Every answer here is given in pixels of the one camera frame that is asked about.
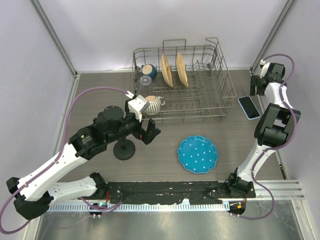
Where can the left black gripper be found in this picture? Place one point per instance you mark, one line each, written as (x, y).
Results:
(146, 136)

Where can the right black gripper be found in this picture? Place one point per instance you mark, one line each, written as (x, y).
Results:
(254, 80)

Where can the phone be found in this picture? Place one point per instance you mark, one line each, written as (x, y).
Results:
(249, 108)

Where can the black phone stand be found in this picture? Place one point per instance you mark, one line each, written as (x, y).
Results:
(124, 149)

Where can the grey wire dish rack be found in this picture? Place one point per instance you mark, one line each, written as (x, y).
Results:
(210, 92)

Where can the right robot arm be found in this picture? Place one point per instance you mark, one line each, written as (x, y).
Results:
(274, 130)

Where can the striped ceramic mug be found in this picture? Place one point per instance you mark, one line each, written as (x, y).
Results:
(155, 104)

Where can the clear glass cup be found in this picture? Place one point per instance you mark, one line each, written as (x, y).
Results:
(145, 86)

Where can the blue polka dot plate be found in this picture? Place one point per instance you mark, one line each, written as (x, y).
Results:
(197, 154)

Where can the blue ceramic bowl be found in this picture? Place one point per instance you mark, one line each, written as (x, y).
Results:
(149, 70)

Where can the left beige plate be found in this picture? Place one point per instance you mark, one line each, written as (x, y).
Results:
(166, 71)

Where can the beige plate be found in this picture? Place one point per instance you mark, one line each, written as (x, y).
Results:
(181, 69)
(166, 71)

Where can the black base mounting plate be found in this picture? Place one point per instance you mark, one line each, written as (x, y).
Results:
(174, 192)

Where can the right beige plate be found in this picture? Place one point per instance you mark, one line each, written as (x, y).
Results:
(181, 69)

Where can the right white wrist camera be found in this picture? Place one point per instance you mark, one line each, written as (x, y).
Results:
(264, 68)

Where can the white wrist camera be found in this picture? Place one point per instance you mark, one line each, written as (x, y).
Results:
(136, 105)
(264, 68)

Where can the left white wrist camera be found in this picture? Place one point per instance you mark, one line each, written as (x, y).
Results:
(136, 105)

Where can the white slotted cable duct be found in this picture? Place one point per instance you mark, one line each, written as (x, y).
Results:
(185, 206)

